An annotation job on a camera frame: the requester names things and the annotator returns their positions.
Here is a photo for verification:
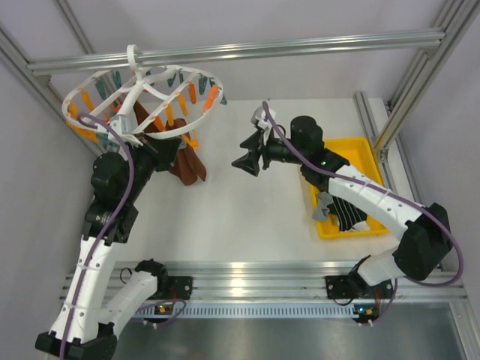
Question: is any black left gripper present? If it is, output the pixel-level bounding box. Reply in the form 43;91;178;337
123;131;182;203

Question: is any white round clip hanger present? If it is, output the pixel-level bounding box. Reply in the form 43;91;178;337
61;64;227;148

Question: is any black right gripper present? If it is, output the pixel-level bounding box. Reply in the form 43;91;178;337
232;129;307;177

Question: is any yellow plastic tray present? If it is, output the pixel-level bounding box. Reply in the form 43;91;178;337
314;137;389;240

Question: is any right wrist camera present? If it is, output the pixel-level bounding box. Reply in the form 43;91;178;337
250;106;272;131

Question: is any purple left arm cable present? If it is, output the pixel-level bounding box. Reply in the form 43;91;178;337
59;114;135;360

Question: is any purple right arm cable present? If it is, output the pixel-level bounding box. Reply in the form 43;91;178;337
262;100;464;323

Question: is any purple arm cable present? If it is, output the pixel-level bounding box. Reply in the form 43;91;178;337
59;114;135;360
262;100;464;323

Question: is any aluminium top crossbar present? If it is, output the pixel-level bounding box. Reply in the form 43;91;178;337
27;28;446;76

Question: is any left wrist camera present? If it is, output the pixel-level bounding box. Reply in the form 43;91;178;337
109;115;131;137

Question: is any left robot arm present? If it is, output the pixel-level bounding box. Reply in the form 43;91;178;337
35;135;182;359

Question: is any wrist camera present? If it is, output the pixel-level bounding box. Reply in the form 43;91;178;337
109;115;131;137
250;106;272;131

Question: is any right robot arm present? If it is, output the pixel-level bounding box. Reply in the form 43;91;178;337
232;109;454;298

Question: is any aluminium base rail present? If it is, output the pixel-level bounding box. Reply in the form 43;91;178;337
104;261;468;303

